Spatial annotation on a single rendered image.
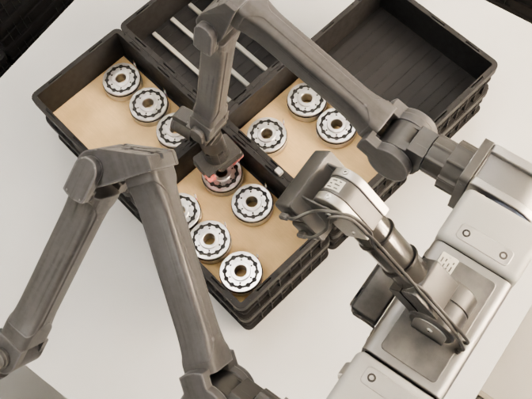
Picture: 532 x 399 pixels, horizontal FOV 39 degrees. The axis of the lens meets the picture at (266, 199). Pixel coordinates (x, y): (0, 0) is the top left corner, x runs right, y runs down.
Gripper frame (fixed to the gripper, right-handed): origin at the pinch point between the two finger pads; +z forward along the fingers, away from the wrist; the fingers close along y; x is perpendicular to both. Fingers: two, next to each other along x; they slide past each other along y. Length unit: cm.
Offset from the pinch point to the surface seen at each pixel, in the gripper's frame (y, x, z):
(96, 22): -4, -72, 17
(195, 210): 11.9, 3.9, 0.8
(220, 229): 10.0, 11.8, 0.8
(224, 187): 2.4, 3.6, 1.1
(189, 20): -22, -45, 5
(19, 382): 89, -21, 83
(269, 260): 5.6, 25.0, 4.0
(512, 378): -40, 84, 89
